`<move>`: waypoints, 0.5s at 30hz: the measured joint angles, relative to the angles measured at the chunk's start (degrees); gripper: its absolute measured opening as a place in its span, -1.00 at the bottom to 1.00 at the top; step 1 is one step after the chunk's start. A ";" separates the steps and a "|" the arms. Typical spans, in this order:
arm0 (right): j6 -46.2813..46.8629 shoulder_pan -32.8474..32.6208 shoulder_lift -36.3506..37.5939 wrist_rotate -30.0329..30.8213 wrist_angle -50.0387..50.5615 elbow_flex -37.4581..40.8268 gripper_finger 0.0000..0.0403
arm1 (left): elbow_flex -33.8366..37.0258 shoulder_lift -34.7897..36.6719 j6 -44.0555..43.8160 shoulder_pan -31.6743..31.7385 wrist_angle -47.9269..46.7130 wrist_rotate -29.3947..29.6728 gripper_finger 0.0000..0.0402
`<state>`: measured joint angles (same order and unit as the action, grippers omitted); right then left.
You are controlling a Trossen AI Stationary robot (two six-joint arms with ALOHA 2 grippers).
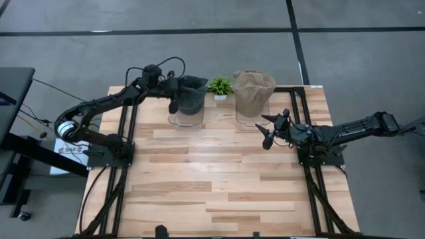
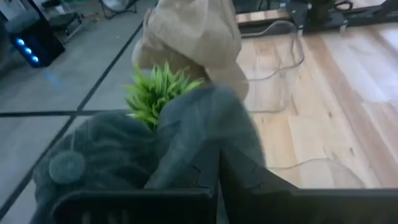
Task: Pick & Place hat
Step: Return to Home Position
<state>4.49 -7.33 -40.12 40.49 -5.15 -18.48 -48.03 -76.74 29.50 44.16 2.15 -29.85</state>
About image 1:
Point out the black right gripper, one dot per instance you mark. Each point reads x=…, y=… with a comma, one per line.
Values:
x=287, y=131

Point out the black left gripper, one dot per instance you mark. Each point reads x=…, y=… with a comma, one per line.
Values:
x=171, y=87

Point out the dark baseball cap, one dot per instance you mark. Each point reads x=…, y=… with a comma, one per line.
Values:
x=191, y=99

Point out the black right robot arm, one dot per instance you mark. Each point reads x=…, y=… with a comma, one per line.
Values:
x=352, y=127

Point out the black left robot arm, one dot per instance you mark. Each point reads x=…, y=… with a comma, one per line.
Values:
x=99, y=104

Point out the clear plastic hat stand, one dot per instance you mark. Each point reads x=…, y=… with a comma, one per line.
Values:
x=247, y=123
x=186, y=121

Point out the small potted green plant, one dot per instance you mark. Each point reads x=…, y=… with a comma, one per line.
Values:
x=220, y=85

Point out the black edge clip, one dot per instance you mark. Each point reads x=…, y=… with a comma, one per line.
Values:
x=256, y=235

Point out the white box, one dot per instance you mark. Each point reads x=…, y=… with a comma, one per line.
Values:
x=68, y=166

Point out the grey equipment stand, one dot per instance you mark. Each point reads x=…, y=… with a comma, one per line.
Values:
x=418, y=127

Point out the black desk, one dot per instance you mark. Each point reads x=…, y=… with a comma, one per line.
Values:
x=15, y=99

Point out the black caster wheel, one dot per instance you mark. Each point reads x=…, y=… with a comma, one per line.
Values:
x=24, y=216

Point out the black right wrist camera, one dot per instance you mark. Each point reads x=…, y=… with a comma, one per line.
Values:
x=267, y=143

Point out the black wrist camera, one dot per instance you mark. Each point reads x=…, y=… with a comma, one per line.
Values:
x=267, y=143
x=173, y=107

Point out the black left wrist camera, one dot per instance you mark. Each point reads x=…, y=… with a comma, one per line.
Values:
x=173, y=107

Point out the black aluminium table frame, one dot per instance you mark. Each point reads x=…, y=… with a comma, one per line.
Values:
x=285, y=89

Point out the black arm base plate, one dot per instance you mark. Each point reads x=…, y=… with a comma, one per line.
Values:
x=99, y=161
x=335, y=160

